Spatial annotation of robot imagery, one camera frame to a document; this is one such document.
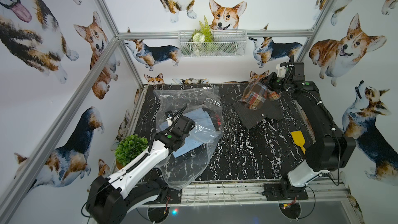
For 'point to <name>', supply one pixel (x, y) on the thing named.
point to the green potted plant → (128, 149)
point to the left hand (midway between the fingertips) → (182, 126)
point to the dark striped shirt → (272, 109)
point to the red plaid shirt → (255, 94)
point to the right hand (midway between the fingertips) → (259, 77)
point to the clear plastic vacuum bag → (205, 106)
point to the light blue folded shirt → (203, 131)
